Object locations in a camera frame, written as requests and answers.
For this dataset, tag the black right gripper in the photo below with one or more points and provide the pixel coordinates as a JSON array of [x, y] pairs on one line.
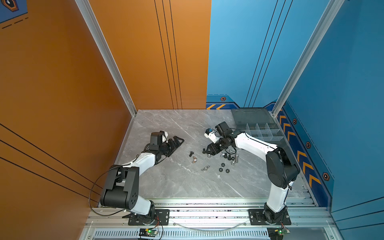
[[213, 149]]

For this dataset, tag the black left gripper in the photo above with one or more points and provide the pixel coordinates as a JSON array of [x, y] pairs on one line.
[[177, 145]]

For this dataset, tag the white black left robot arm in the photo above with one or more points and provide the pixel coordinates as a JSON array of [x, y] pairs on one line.
[[121, 189]]

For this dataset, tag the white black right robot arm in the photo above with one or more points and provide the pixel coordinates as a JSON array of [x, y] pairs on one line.
[[282, 171]]

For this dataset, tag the grey compartment organizer box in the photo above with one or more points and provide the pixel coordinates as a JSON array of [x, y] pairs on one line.
[[259, 123]]

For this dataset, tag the left green circuit board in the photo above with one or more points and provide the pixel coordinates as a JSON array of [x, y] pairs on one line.
[[148, 233]]

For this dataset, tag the green circuit board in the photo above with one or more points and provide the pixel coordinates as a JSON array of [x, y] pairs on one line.
[[148, 233], [278, 234]]

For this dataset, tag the right green circuit board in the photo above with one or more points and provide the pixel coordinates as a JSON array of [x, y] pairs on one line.
[[278, 234]]

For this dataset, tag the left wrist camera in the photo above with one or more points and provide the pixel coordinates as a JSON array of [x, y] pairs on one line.
[[164, 136]]

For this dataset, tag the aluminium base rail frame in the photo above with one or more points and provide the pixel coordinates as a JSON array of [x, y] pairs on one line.
[[213, 219]]

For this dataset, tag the aluminium left corner post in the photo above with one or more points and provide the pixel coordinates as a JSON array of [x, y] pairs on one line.
[[101, 42]]

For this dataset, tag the aluminium corner post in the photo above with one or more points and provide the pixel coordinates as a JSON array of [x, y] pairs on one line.
[[318, 34], [101, 42]]

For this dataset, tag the aluminium right corner post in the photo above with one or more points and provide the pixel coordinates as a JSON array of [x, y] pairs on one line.
[[318, 34]]

